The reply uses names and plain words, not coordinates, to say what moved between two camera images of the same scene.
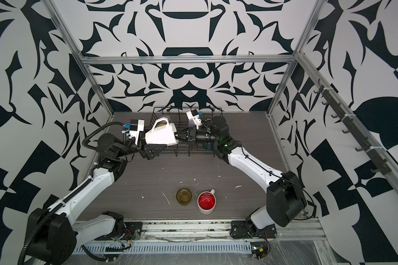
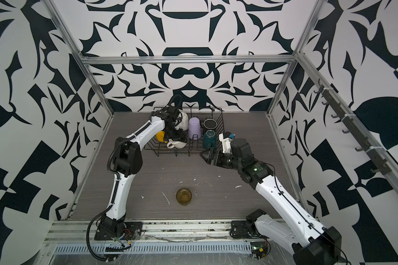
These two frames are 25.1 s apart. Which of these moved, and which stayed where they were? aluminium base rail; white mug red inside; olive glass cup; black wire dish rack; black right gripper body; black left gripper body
Moved: black right gripper body; black left gripper body; white mug red inside
Stayed: aluminium base rail; black wire dish rack; olive glass cup
